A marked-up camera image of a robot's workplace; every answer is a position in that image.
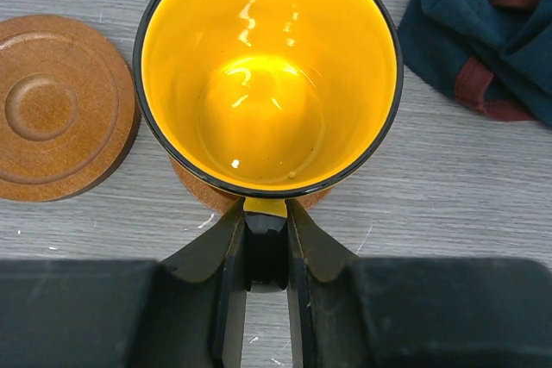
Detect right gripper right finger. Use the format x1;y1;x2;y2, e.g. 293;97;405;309
286;200;551;367

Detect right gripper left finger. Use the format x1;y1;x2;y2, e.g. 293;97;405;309
1;203;246;367

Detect wooden coaster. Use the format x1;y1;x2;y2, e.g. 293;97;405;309
168;156;331;215
1;15;140;202

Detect wooden coaster back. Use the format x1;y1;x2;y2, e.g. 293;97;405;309
1;15;140;202

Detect yellow cup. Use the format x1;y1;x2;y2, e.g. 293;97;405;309
132;0;404;290

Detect dark blue folded cloth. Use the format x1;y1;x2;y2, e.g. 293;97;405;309
398;0;551;127

